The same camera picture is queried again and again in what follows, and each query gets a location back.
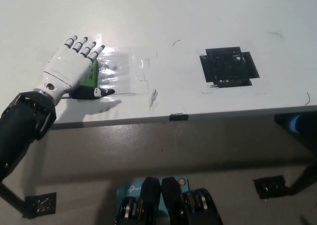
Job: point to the teal router box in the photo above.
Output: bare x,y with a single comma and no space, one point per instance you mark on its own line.
128,189

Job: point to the black table foot plate left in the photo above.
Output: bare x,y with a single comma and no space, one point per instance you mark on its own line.
40,205

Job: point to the small black tape piece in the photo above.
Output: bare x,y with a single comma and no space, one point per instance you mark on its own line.
178,117

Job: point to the green whiteboard eraser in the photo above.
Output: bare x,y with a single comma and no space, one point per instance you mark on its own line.
92,73

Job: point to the black table leg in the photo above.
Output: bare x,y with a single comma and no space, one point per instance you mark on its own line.
307,176
10,196

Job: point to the black tape square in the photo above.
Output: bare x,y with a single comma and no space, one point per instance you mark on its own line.
226,67

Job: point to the black object with blue patch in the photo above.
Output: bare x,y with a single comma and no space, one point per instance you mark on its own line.
289,124

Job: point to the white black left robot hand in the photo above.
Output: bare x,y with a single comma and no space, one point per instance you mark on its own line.
67,66

